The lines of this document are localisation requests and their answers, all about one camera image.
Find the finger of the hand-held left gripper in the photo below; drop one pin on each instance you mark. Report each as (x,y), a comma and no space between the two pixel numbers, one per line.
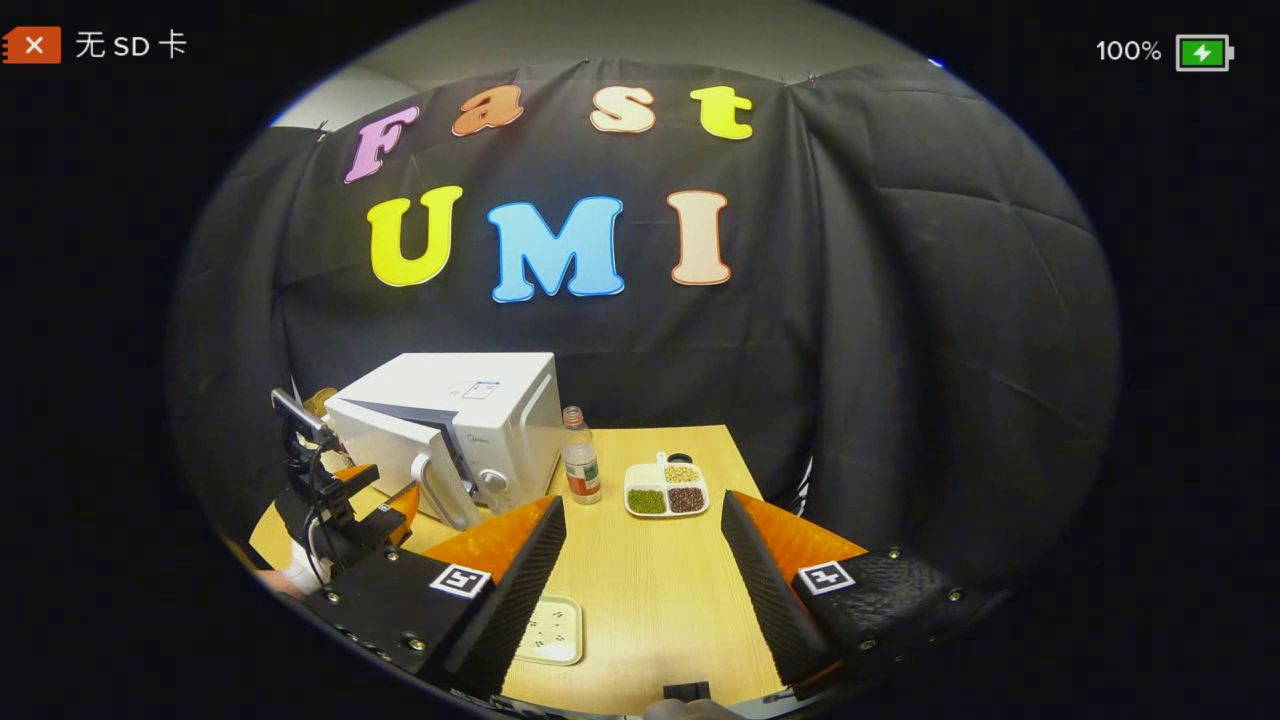
(402,510)
(358,477)

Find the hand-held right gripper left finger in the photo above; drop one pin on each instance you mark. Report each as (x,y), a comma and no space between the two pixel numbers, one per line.
(520,590)

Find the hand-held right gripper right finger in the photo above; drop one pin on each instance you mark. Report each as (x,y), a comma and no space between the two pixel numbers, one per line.
(770,600)

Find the white microwave oven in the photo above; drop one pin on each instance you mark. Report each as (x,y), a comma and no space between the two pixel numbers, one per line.
(440,380)

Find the pale green square plate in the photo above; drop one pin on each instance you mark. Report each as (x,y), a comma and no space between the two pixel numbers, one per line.
(555,630)

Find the brown bread slice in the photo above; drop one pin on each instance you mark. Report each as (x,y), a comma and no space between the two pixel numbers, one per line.
(320,401)

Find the clear bottle red label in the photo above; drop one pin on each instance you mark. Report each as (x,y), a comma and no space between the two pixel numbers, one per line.
(581,470)

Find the white divided bean dish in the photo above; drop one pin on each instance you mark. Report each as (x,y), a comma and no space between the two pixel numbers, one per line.
(665,495)

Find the black backdrop cloth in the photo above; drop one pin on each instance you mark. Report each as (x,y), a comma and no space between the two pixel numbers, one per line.
(950,300)

